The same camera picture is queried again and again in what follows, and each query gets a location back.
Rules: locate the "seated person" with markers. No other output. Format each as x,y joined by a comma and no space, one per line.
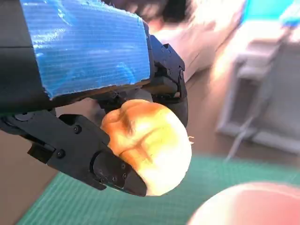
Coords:
199,35

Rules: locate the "round toy bread bun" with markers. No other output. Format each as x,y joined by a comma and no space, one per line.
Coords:
152,145

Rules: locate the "pink bowl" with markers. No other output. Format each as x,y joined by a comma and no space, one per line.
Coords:
246,206

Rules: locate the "green cutting mat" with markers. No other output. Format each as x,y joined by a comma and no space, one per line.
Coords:
70,206

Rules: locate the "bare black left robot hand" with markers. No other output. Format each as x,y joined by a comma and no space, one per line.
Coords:
82,58

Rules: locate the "white cabinet with mesh panel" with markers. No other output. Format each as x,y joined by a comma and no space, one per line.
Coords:
276,93

